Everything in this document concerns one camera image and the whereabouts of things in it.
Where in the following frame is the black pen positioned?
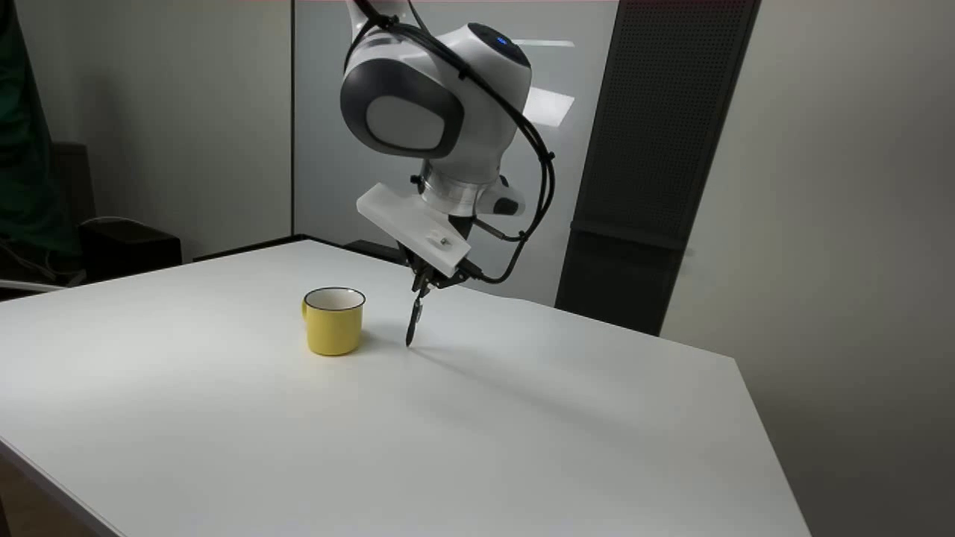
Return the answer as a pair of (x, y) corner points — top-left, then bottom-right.
(402, 294), (423, 346)

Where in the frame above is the yellow enamel mug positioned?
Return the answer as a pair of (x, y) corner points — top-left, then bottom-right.
(302, 288), (368, 359)

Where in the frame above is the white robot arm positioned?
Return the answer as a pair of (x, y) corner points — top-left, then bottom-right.
(339, 0), (532, 295)

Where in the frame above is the dark vertical pillar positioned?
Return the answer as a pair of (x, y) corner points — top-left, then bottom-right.
(554, 0), (760, 334)

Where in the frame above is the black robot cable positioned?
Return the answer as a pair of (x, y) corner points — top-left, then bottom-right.
(354, 0), (562, 291)

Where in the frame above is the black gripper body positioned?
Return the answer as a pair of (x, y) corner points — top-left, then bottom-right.
(399, 249), (481, 291)

